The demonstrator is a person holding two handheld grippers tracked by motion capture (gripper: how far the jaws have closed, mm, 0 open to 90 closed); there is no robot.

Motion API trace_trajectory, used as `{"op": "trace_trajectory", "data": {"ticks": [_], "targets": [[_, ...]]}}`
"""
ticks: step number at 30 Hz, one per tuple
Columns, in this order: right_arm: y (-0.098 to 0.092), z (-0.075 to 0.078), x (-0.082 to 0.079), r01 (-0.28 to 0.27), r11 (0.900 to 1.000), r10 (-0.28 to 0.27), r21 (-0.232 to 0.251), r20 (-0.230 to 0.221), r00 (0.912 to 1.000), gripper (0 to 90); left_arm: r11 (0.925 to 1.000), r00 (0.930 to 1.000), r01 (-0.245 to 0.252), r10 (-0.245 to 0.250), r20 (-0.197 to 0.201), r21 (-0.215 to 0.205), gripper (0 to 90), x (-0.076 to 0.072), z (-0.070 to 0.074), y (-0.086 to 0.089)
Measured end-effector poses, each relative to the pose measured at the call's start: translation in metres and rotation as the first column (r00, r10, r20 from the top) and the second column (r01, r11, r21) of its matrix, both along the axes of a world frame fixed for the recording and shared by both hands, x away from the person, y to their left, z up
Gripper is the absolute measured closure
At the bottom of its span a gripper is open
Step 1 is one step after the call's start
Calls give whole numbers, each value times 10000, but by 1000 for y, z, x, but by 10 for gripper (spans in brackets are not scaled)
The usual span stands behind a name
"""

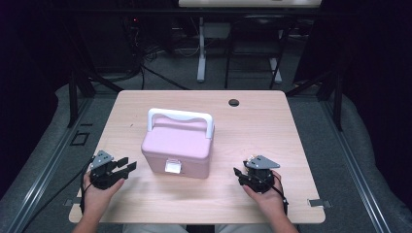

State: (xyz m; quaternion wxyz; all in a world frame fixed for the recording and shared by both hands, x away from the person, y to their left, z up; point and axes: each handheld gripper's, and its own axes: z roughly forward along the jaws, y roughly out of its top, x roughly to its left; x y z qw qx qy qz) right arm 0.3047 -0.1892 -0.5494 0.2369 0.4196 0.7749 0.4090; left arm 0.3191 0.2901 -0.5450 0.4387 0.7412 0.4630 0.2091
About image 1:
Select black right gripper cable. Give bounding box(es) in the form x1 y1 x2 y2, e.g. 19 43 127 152
271 174 290 216

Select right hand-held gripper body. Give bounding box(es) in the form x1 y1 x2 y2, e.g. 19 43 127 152
238 154 282 195

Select dark equipment cabinet red light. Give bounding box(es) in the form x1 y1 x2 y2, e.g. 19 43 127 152
86 13 144 74

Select black metal stand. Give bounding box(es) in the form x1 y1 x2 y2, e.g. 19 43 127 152
65 18 124 129
285 61 345 132

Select pink plastic lunch box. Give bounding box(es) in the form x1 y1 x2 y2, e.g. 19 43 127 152
141 108 216 180

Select black chair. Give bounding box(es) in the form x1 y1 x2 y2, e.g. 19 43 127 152
223 14 292 90

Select person's left hand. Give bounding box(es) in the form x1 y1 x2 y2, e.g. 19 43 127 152
83 172 126 216

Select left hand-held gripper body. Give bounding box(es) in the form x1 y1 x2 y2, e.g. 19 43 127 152
88 150 130 191

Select person's right hand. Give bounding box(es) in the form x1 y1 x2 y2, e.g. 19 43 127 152
242 170 288 221

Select black floor cables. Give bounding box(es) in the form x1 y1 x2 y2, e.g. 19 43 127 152
138 42 199 91

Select white desk leg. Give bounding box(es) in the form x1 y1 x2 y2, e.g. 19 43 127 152
269 30 284 84
196 17 208 83

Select aluminium floor rail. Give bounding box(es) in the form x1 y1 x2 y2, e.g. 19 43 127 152
324 100 394 233
5 96 95 233

